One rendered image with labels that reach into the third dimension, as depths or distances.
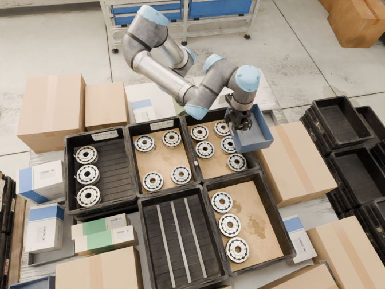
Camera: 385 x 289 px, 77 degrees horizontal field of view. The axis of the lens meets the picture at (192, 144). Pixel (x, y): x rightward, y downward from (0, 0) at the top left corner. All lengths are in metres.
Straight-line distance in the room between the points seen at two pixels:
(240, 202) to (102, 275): 0.68
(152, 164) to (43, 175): 0.51
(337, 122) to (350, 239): 1.09
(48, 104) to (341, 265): 1.63
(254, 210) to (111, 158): 0.77
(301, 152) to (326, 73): 2.10
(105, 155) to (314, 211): 1.17
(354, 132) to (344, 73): 1.40
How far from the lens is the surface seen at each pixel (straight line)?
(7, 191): 2.17
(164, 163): 1.28
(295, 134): 1.44
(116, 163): 1.32
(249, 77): 0.77
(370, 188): 2.22
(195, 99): 0.82
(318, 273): 1.29
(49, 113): 1.51
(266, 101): 1.80
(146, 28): 1.04
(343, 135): 2.19
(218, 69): 0.82
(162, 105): 1.65
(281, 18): 3.98
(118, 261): 1.12
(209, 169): 1.28
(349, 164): 2.22
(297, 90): 3.02
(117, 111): 1.45
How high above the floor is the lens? 1.99
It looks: 61 degrees down
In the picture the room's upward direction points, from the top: 8 degrees clockwise
